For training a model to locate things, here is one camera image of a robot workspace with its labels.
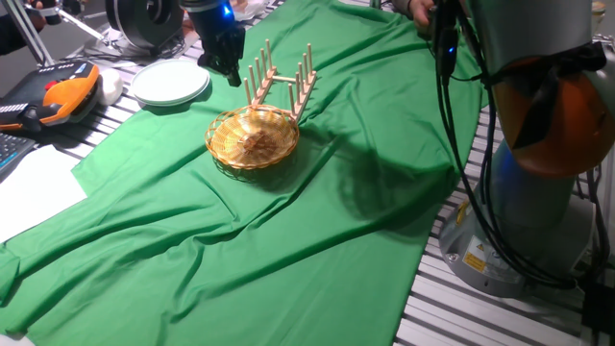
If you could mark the black round fan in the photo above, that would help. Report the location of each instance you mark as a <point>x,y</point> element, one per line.
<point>144,24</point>

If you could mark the wooden dish rack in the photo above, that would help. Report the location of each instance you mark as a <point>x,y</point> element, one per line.
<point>264,87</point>

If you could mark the green cloth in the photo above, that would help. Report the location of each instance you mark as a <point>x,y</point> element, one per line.
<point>240,240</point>

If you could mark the grey tripod leg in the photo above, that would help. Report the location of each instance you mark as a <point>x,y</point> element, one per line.
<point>30,33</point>
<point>81,20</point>

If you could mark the white paper sheet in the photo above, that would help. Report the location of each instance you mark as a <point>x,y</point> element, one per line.
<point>33,192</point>

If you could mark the dark sleeved forearm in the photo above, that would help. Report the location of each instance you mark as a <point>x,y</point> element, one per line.
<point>9,33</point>

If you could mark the hand with brown sleeve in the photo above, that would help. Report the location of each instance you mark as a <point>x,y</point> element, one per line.
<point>422,12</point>

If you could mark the hand with dark sleeve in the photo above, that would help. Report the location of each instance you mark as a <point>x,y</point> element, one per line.
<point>36,6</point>

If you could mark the white round plate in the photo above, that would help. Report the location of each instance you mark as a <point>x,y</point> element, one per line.
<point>168,81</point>

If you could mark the black computer keyboard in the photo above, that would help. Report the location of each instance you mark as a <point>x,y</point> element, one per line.
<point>12,151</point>

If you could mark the clear bag with yellow items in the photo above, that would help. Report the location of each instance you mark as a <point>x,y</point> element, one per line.
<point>250,7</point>

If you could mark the orange wicker basket dish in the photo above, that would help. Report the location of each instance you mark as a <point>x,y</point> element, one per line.
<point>252,139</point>

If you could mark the brown sleeved forearm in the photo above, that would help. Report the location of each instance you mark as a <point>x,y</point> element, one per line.
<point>401,5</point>

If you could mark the orange black teach pendant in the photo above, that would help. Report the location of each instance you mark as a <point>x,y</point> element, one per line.
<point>67,91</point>

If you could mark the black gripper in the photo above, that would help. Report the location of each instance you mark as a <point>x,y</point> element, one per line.
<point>218,38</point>

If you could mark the silver orange robot arm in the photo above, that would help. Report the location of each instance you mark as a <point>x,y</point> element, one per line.
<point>528,38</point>

